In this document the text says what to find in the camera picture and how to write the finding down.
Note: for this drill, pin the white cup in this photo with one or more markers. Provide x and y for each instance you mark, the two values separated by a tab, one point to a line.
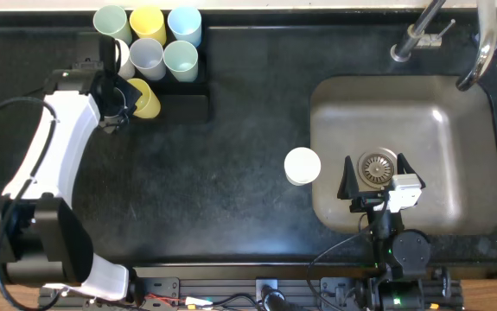
302	166

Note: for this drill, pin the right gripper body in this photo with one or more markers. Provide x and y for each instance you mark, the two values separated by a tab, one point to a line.
367	203

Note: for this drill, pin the yellow cup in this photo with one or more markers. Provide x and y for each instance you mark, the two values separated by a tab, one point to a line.
146	21
148	101

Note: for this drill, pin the steel tap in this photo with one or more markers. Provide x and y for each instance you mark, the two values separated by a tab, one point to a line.
488	43

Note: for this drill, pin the pale grey cup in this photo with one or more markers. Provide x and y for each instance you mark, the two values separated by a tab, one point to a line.
146	56

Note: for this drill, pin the blue cup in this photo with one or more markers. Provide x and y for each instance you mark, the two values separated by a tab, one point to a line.
184	21

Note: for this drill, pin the steel sink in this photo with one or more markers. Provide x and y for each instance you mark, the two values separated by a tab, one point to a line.
447	129

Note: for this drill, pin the green cup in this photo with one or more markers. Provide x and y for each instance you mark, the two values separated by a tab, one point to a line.
181	58
110	19

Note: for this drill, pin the mounting rail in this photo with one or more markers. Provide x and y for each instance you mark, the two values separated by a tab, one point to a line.
231	289

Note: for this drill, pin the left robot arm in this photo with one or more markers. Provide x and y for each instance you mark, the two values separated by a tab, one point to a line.
66	129

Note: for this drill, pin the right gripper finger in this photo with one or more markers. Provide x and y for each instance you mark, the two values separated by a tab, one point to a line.
348	181
405	166

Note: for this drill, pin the black tray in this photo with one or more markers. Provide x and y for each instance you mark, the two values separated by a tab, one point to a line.
187	103

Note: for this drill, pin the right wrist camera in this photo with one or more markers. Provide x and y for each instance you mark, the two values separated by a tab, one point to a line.
403	190

